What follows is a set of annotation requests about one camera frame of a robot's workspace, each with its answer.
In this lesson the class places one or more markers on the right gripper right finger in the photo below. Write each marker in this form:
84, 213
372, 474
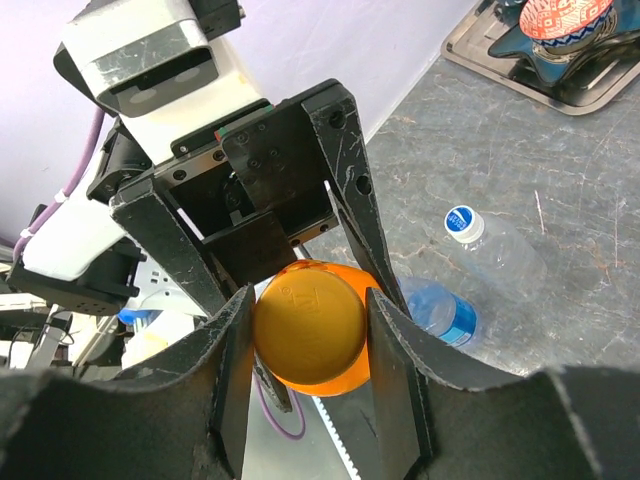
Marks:
442, 414

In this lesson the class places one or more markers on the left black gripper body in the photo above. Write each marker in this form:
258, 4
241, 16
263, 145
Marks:
261, 159

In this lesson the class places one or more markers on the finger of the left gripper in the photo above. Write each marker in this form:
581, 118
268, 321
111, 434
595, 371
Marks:
180, 274
334, 118

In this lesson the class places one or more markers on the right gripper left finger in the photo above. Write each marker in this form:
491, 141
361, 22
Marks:
130, 410

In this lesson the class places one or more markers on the orange juice bottle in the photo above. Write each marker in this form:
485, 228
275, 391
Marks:
359, 373

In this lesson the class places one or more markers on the orange bottle cap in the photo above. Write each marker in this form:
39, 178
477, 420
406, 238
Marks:
309, 326

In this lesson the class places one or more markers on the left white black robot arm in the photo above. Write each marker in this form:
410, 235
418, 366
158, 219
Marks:
80, 258

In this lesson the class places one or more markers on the blue water bottle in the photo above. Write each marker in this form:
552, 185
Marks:
440, 312

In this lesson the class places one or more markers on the clear bottle blue-white cap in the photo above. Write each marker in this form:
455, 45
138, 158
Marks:
496, 252

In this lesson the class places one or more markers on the blue star-shaped dish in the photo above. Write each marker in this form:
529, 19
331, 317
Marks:
552, 66

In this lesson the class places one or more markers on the red patterned bowl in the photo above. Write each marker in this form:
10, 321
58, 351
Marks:
561, 23

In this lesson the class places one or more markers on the metal tray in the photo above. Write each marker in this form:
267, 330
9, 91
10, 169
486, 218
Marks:
587, 90

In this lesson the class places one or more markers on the slotted cable duct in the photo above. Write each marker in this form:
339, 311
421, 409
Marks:
346, 460

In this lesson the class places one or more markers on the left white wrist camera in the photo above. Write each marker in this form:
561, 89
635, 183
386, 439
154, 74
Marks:
164, 68

